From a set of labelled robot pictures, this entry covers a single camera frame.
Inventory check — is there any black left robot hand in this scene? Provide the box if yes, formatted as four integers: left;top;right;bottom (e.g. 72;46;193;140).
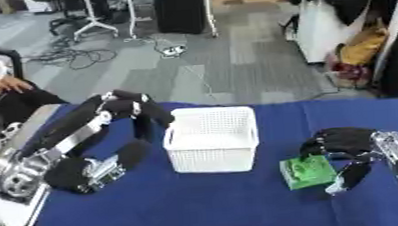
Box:
15;85;182;199

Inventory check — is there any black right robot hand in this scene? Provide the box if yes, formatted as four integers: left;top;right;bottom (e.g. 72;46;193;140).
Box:
297;124;384;198

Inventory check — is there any green box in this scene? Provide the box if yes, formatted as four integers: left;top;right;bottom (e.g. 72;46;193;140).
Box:
277;153;340;193

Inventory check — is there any person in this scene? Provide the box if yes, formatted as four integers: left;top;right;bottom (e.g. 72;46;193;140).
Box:
0;26;72;157

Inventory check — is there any black chair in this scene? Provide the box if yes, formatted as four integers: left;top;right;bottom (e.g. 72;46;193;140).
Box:
0;44;27;82

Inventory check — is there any yellow bag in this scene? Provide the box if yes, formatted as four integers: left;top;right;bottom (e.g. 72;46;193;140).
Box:
334;25;392;68

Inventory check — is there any white tripod stand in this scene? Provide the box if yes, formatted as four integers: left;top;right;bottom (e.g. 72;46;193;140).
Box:
70;0;123;44

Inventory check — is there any white power strip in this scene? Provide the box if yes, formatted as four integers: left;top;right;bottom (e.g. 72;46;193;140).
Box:
157;44;190;59

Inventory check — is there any white plastic basket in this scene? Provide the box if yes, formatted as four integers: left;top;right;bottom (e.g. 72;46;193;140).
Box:
158;102;263;179

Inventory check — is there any black cabinet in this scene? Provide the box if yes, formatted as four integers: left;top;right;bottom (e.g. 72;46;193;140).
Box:
150;0;211;38

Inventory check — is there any white pole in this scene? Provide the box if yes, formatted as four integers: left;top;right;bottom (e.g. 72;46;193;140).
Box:
201;0;222;39

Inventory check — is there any black cable bundle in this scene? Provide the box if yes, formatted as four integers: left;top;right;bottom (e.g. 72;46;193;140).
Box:
22;33;121;74

